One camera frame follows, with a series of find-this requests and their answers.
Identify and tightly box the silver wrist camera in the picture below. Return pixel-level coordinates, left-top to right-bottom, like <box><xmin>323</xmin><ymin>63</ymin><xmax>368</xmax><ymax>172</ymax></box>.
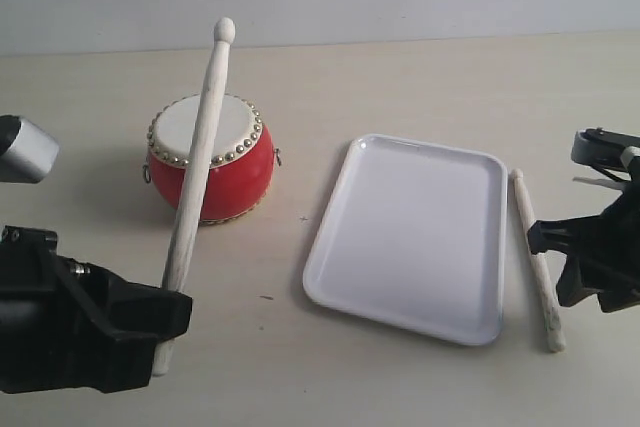
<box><xmin>1</xmin><ymin>114</ymin><xmax>60</xmax><ymax>184</ymax></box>
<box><xmin>570</xmin><ymin>128</ymin><xmax>639</xmax><ymax>172</ymax></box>

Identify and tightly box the white drumstick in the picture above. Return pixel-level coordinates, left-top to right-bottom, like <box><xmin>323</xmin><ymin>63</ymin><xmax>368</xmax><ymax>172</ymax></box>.
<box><xmin>510</xmin><ymin>168</ymin><xmax>567</xmax><ymax>353</ymax></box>
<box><xmin>151</xmin><ymin>17</ymin><xmax>237</xmax><ymax>377</ymax></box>

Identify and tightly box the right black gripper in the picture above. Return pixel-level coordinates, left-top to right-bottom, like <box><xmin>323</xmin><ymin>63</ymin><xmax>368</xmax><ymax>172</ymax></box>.
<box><xmin>528</xmin><ymin>186</ymin><xmax>639</xmax><ymax>313</ymax></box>

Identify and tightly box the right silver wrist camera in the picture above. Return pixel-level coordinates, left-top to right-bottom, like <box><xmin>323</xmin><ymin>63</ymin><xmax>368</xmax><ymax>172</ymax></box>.
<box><xmin>570</xmin><ymin>128</ymin><xmax>639</xmax><ymax>172</ymax></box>

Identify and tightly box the small red drum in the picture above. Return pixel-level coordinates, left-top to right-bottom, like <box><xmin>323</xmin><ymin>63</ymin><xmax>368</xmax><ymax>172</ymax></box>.
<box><xmin>144</xmin><ymin>94</ymin><xmax>280</xmax><ymax>224</ymax></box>

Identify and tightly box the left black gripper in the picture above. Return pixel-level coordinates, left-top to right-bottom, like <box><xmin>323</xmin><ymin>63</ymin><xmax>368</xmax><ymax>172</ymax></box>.
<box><xmin>1</xmin><ymin>226</ymin><xmax>193</xmax><ymax>394</ymax></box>

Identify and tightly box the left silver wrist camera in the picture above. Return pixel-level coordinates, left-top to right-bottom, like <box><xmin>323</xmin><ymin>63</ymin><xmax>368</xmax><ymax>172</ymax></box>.
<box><xmin>1</xmin><ymin>114</ymin><xmax>60</xmax><ymax>184</ymax></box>

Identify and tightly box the white rectangular plastic tray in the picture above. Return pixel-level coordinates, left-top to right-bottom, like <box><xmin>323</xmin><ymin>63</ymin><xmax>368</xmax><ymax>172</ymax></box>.
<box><xmin>302</xmin><ymin>134</ymin><xmax>508</xmax><ymax>346</ymax></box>

